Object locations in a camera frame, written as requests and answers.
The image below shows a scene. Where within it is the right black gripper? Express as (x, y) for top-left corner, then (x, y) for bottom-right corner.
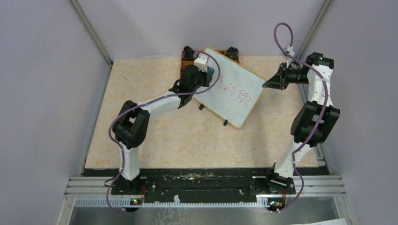
(262, 63), (308, 91)

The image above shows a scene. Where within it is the whiteboard with yellow frame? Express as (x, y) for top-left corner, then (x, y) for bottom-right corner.
(193, 48), (265, 128)

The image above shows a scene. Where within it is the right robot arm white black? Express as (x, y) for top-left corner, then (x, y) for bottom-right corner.
(263, 52), (340, 193)

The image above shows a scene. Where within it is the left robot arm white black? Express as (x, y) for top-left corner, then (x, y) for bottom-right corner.
(111, 65), (214, 194)

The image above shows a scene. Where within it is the rolled dark tie left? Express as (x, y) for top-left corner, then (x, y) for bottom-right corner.
(182, 45), (197, 61)

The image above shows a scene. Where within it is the rolled dark tie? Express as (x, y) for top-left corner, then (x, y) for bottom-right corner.
(182, 45), (197, 61)
(223, 46), (239, 60)

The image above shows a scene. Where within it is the rolled dark tie right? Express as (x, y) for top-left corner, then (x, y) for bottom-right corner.
(223, 46), (239, 60)

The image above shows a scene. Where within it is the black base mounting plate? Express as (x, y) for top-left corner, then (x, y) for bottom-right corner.
(81, 167), (329, 204)

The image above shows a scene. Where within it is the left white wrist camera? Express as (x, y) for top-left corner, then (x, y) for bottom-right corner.
(194, 53), (208, 73)

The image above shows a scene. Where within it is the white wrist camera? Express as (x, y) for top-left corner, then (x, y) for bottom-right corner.
(194, 53), (208, 73)
(284, 46), (295, 58)

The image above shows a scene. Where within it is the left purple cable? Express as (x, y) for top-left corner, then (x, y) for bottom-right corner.
(106, 51), (221, 213)

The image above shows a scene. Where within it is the purple cable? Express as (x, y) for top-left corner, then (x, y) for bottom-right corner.
(106, 51), (221, 213)
(273, 22), (329, 213)

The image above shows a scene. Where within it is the wire whiteboard stand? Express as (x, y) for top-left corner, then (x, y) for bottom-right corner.
(199, 104), (228, 126)

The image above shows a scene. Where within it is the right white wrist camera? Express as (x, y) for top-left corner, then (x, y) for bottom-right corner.
(284, 46), (295, 58)

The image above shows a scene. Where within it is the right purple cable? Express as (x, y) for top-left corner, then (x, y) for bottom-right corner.
(273, 22), (329, 213)

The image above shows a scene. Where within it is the aluminium frame rail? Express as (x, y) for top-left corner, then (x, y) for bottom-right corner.
(65, 176), (346, 197)

